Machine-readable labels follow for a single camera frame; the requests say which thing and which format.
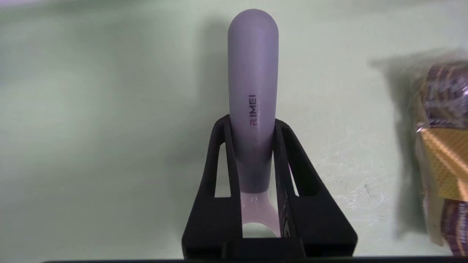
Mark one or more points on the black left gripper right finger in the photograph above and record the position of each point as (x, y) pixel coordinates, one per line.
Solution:
(318, 226)

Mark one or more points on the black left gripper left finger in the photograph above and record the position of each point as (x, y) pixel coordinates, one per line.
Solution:
(208, 226)

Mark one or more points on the brown gold snack packet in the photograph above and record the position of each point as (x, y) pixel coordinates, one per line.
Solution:
(446, 153)

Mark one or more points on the green plastic tray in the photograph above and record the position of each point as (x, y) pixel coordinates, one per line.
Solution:
(91, 128)

